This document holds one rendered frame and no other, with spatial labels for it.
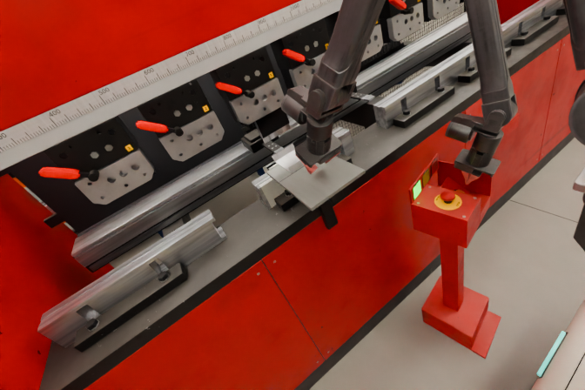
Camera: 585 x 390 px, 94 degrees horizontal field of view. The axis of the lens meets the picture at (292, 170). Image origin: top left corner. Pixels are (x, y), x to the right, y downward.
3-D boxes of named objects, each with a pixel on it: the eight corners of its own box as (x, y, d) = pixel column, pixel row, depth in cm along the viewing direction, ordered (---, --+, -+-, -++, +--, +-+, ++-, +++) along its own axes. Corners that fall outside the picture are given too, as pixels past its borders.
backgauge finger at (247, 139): (271, 166, 92) (265, 154, 89) (244, 146, 113) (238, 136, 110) (299, 148, 95) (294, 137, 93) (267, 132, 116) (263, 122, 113)
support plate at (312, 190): (312, 211, 67) (311, 208, 66) (266, 174, 88) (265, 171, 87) (366, 172, 72) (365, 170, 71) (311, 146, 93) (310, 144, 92)
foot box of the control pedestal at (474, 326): (485, 359, 110) (487, 346, 104) (422, 321, 128) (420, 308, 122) (500, 318, 119) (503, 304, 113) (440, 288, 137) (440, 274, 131)
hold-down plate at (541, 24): (523, 45, 126) (524, 38, 124) (510, 45, 130) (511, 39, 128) (558, 22, 134) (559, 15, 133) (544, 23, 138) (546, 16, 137)
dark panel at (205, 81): (83, 237, 114) (-14, 151, 91) (84, 234, 116) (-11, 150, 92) (298, 112, 146) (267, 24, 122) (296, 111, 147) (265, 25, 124)
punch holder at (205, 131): (177, 164, 70) (136, 107, 61) (171, 155, 77) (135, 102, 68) (227, 137, 74) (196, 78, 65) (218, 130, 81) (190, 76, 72)
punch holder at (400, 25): (394, 43, 92) (387, -12, 83) (376, 43, 99) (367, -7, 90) (424, 26, 96) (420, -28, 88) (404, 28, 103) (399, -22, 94)
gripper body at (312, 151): (293, 151, 68) (292, 133, 61) (325, 131, 71) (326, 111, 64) (310, 170, 65) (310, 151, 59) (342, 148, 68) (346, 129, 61)
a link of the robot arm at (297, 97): (323, 96, 49) (351, 86, 54) (282, 66, 54) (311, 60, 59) (307, 145, 58) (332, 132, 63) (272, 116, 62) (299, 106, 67)
